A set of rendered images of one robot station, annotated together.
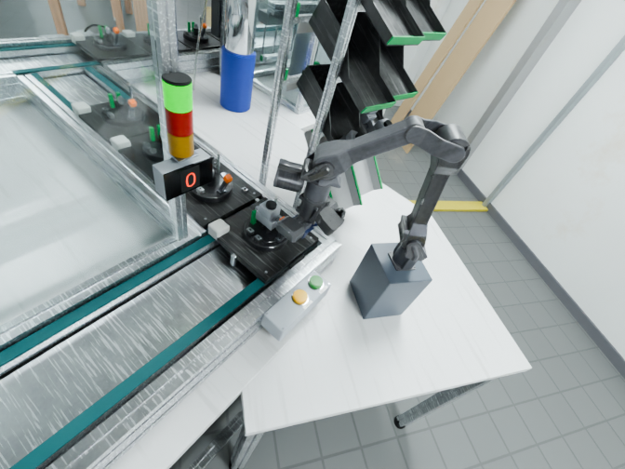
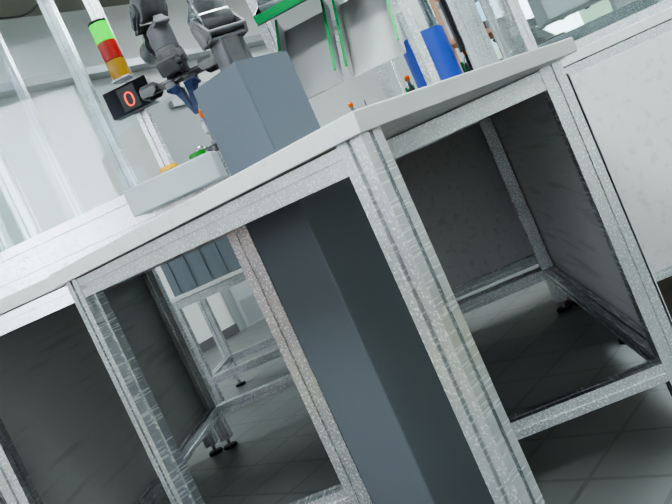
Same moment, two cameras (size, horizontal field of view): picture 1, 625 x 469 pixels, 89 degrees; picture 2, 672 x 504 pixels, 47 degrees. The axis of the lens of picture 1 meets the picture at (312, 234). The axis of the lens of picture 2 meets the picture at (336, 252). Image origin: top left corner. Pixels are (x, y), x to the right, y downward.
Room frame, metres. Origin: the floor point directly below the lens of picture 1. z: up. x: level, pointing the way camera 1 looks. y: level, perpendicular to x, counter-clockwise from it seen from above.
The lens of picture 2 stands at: (0.22, -1.69, 0.78)
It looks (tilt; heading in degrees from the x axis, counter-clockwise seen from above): 4 degrees down; 73
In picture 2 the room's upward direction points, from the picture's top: 24 degrees counter-clockwise
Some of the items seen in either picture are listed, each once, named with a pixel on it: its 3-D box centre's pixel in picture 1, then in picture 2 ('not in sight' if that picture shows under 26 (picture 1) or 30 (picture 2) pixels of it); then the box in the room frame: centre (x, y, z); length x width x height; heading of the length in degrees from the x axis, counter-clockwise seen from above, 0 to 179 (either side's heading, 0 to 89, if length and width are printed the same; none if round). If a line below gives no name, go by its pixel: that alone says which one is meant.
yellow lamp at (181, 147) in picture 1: (180, 140); (118, 69); (0.52, 0.32, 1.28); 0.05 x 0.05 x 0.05
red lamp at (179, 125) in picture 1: (179, 118); (110, 51); (0.52, 0.32, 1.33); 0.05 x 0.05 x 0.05
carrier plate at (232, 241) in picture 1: (265, 235); not in sight; (0.65, 0.13, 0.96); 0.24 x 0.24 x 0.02; 65
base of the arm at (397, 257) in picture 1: (405, 253); (233, 55); (0.65, -0.26, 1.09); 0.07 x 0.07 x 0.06; 29
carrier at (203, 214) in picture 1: (210, 178); not in sight; (0.75, 0.37, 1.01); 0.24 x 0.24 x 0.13; 65
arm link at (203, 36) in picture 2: (415, 241); (217, 28); (0.64, -0.26, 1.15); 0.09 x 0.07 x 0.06; 9
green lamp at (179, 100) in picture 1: (178, 94); (102, 33); (0.52, 0.32, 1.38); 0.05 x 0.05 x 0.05
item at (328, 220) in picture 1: (329, 217); (171, 61); (0.58, -0.03, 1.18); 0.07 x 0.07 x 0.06; 67
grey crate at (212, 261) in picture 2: not in sight; (228, 247); (0.94, 2.26, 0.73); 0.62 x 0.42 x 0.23; 155
